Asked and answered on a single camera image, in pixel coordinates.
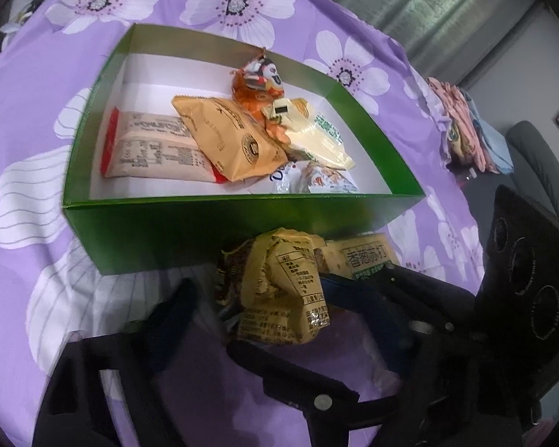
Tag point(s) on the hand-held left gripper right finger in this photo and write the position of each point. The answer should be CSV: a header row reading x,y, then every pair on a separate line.
x,y
354,302

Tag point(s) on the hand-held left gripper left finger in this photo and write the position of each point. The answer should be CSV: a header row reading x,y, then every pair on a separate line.
x,y
181,316

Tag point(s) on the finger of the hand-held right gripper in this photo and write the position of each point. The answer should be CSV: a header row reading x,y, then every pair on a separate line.
x,y
428,298
298,382

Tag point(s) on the yellow green cracker pack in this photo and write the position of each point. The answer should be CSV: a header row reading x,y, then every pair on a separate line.
x,y
363,254

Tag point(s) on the gold snack packet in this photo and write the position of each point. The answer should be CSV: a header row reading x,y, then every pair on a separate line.
x,y
279,288

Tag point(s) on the green cardboard box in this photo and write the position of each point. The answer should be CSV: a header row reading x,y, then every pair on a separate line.
x,y
191,233

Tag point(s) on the white orange green snack packet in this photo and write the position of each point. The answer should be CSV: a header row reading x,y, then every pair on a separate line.
x,y
328,179

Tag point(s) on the white blue-print snack packet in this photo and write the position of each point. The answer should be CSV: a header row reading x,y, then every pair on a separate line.
x,y
279,179

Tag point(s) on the cream green snack packet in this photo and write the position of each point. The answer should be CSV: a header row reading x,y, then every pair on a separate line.
x,y
316,144

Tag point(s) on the beige red-edged snack packet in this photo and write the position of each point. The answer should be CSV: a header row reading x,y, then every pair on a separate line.
x,y
153,149

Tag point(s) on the small orange snack packet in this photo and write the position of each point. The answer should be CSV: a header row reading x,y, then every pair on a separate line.
x,y
277,136

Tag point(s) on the tan snack packet round logo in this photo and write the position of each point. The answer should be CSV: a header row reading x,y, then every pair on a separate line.
x,y
223,135

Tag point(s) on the grey chair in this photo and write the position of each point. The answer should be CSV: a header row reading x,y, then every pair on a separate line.
x,y
535,158

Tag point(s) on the light blue cloth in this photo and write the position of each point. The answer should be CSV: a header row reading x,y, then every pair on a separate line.
x,y
494,149

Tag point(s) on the pile of folded clothes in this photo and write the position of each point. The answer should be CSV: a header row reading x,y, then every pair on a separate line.
x,y
452,116

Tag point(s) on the purple floral bed sheet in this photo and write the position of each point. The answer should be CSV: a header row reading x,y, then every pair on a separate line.
x,y
37,149

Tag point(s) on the orange cartoon snack packet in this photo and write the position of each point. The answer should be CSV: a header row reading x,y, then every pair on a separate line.
x,y
256,84

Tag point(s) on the grey curtain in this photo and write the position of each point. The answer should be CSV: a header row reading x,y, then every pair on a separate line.
x,y
424,9

